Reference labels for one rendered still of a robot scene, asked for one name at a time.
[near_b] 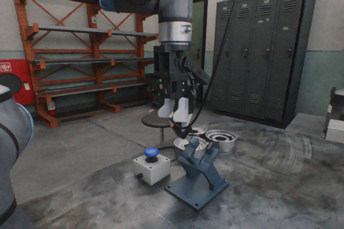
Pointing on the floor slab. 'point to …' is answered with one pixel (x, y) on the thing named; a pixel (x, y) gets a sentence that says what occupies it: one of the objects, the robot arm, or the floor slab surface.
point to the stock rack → (93, 8)
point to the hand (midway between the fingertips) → (179, 124)
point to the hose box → (21, 83)
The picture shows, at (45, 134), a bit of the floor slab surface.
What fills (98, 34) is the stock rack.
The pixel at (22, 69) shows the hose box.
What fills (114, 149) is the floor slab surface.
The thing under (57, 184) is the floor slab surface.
